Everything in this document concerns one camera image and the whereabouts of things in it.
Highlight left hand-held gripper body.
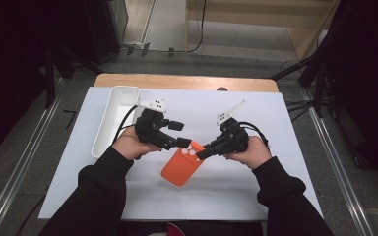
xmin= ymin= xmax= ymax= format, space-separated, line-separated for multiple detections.
xmin=134 ymin=98 xmax=179 ymax=151

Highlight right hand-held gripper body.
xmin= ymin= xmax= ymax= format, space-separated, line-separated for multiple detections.
xmin=216 ymin=99 xmax=250 ymax=155

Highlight orange phone case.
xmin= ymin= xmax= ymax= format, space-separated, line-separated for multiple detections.
xmin=159 ymin=140 xmax=206 ymax=188

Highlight white plastic storage box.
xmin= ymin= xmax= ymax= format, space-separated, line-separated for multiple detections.
xmin=91 ymin=85 xmax=141 ymax=159

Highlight person's right hand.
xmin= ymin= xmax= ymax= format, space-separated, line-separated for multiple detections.
xmin=224 ymin=135 xmax=274 ymax=171

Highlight person's left hand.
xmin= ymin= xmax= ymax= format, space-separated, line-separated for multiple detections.
xmin=111 ymin=126 xmax=161 ymax=161

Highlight white board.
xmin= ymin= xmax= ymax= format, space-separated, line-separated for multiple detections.
xmin=38 ymin=86 xmax=325 ymax=222

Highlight wooden table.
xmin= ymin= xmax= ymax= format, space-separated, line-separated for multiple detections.
xmin=93 ymin=73 xmax=280 ymax=93

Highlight person's dark trousers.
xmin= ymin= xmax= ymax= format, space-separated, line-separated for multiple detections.
xmin=117 ymin=220 xmax=265 ymax=236

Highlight red rounded item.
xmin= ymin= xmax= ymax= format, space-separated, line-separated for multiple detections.
xmin=165 ymin=221 xmax=185 ymax=236

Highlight black tripod stand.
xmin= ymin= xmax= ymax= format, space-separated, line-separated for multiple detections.
xmin=270 ymin=48 xmax=343 ymax=119

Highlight black cabinet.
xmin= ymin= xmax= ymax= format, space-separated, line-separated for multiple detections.
xmin=53 ymin=0 xmax=129 ymax=65

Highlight black metal stand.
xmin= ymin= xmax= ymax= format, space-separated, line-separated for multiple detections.
xmin=42 ymin=45 xmax=102 ymax=109

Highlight light wooden shelf unit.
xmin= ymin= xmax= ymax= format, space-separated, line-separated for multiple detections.
xmin=184 ymin=0 xmax=341 ymax=61

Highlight dark curtain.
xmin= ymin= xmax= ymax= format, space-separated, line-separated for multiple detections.
xmin=321 ymin=0 xmax=378 ymax=185
xmin=0 ymin=0 xmax=90 ymax=161

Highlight right hand-held gripper cable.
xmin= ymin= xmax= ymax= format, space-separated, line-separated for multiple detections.
xmin=239 ymin=121 xmax=270 ymax=147

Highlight hand-held gripper cable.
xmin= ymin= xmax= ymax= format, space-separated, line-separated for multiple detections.
xmin=112 ymin=104 xmax=140 ymax=144
xmin=239 ymin=121 xmax=270 ymax=147

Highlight left hand-held gripper cable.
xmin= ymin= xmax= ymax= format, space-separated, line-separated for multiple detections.
xmin=112 ymin=104 xmax=140 ymax=144

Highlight metal floor rail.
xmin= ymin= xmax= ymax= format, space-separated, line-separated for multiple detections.
xmin=299 ymin=88 xmax=375 ymax=236
xmin=0 ymin=78 xmax=63 ymax=236

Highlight hanging black cable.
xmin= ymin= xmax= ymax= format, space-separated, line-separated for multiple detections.
xmin=186 ymin=0 xmax=208 ymax=53

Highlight thin black cable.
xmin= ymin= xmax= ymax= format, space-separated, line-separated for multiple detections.
xmin=15 ymin=186 xmax=50 ymax=236

